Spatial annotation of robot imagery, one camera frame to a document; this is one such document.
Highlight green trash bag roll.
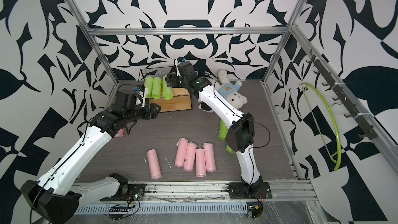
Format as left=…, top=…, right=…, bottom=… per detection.
left=226, top=145, right=235, bottom=153
left=162, top=75, right=174, bottom=100
left=219, top=120, right=229, bottom=140
left=151, top=77, right=162, bottom=100
left=144, top=76, right=154, bottom=98

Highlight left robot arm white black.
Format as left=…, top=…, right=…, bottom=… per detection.
left=21, top=87, right=162, bottom=224

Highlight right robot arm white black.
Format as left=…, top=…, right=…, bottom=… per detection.
left=166, top=59, right=263, bottom=192

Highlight pink trash bag roll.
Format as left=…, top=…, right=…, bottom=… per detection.
left=147, top=149, right=162, bottom=179
left=174, top=138, right=188, bottom=168
left=183, top=142, right=197, bottom=172
left=203, top=143, right=217, bottom=172
left=196, top=148, right=207, bottom=178

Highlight pink plastic toy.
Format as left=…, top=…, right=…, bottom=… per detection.
left=114, top=129, right=124, bottom=138

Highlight small doll striped hat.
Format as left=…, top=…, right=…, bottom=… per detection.
left=198, top=100, right=214, bottom=113

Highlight white teddy bear blue shirt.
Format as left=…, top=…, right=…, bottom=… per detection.
left=215, top=69, right=248, bottom=110

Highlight green plastic hanger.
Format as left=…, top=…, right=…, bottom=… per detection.
left=300, top=82, right=342, bottom=172

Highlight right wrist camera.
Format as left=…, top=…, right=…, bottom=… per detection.
left=173, top=56, right=187, bottom=77

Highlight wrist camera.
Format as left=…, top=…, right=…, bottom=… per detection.
left=135, top=85, right=148, bottom=107
left=173, top=56, right=187, bottom=77

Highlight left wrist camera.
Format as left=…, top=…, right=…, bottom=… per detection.
left=135, top=85, right=148, bottom=107

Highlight wooden wire shelf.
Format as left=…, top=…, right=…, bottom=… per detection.
left=138, top=65, right=192, bottom=113

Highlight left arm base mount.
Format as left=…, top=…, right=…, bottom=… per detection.
left=101, top=182, right=146, bottom=202

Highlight black connector box cables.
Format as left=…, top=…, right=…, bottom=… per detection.
left=108, top=204, right=137, bottom=222

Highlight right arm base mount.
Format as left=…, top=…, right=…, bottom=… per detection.
left=227, top=176, right=273, bottom=200

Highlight black wall hook rack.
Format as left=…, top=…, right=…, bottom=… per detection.
left=307, top=54, right=378, bottom=140

